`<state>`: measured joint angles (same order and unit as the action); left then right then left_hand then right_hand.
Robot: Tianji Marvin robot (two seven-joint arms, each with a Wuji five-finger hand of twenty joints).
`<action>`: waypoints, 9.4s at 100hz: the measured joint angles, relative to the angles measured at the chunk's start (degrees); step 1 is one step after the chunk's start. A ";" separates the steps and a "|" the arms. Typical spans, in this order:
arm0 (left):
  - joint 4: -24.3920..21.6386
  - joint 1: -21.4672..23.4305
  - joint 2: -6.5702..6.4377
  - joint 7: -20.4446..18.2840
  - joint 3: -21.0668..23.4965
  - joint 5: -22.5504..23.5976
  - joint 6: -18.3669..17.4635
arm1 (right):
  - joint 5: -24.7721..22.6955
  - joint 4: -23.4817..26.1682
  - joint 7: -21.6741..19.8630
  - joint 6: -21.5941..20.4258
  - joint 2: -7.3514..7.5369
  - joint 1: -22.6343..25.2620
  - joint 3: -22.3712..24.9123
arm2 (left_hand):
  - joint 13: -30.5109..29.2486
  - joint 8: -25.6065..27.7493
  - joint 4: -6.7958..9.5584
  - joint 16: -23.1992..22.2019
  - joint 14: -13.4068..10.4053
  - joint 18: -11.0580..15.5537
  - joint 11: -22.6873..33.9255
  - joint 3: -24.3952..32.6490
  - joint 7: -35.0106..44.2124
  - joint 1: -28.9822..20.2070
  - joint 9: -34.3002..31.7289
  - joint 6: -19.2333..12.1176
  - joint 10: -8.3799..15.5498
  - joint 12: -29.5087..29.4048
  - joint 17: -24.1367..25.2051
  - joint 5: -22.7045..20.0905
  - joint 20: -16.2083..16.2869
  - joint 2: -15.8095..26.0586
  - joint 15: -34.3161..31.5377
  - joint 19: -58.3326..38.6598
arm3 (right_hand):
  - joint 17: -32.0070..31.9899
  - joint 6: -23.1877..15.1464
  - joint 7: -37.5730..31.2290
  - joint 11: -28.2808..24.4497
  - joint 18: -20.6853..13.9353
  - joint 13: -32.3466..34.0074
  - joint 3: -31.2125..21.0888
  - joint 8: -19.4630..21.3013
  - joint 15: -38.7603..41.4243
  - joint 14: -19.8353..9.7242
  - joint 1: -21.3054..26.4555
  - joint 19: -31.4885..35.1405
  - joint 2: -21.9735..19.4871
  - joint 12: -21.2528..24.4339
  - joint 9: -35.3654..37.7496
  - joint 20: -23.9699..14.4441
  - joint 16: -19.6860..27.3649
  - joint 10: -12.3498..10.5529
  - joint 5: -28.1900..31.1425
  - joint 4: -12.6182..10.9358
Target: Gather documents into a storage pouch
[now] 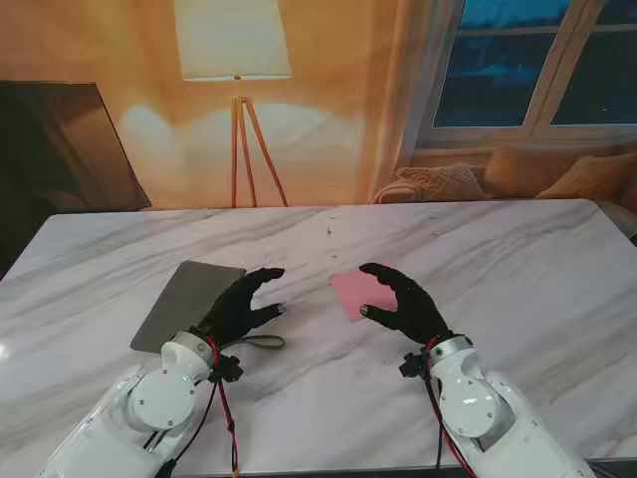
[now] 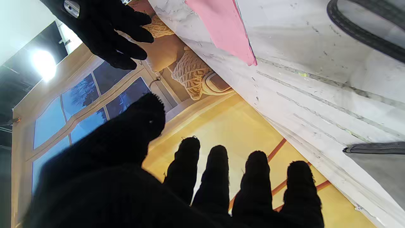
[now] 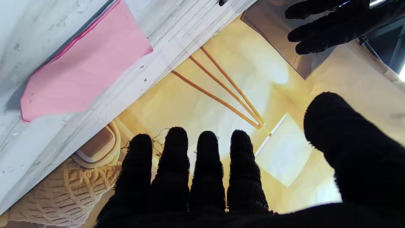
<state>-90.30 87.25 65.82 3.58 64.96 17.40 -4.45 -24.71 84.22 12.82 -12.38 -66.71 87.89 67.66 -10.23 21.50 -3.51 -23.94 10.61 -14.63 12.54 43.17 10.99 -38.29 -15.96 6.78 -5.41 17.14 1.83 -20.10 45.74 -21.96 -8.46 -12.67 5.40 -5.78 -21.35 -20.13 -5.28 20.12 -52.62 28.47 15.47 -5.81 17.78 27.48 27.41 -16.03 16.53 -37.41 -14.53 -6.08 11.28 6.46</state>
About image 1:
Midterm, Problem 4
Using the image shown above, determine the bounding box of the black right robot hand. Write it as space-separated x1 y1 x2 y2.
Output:
358 263 452 350

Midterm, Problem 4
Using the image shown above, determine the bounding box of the floor lamp with wooden legs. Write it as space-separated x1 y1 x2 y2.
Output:
172 0 294 208

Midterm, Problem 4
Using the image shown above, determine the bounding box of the grey suede zip pouch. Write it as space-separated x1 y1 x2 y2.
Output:
129 260 288 356

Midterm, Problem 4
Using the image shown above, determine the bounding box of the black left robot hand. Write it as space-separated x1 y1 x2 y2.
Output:
198 267 289 349

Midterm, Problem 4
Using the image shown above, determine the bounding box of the red black arm cable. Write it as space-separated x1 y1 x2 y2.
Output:
143 336 241 473
421 346 480 478

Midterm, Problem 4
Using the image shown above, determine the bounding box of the cream knitted cushion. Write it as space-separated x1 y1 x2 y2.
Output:
395 162 494 201

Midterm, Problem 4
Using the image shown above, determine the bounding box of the red black left arm cable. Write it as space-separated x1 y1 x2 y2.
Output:
143 336 241 473

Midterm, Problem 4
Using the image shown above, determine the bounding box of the pink cloth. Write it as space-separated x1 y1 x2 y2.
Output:
329 262 399 324

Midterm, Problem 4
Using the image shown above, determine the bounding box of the white framed window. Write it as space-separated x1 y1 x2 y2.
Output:
415 0 637 150

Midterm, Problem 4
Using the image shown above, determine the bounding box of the dark flat television screen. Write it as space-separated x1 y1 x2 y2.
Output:
0 80 153 213

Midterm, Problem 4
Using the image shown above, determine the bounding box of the orange knitted cushion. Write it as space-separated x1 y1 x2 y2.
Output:
536 151 637 201

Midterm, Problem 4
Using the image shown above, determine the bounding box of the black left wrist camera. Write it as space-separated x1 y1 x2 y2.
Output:
208 353 244 384

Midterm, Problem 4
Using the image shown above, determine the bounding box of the beige curtain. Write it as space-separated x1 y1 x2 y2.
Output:
367 0 467 204

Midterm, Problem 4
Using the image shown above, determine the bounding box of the beige sofa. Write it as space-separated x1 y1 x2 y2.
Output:
373 143 637 235

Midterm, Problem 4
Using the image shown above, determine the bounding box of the plain tan cushion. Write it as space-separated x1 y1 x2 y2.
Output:
485 144 626 199

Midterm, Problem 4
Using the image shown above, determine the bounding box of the red black right arm cable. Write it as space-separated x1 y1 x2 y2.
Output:
421 346 480 478

